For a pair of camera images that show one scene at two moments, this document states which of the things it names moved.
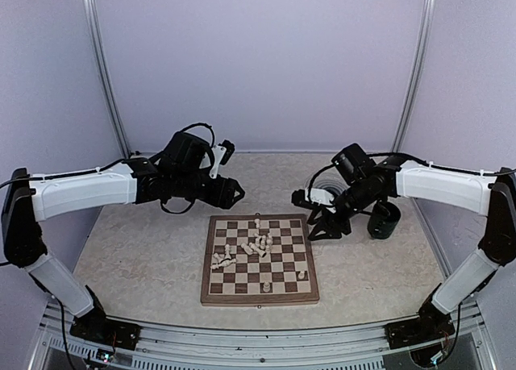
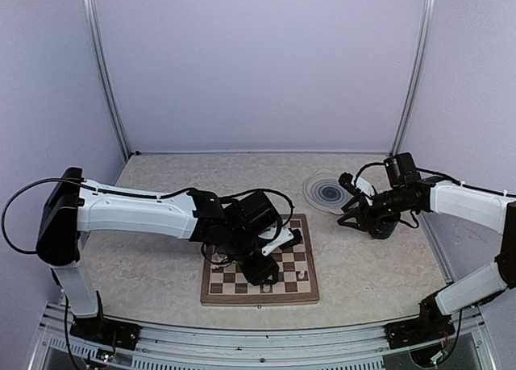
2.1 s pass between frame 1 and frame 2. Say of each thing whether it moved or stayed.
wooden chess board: stayed
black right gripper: moved
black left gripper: moved
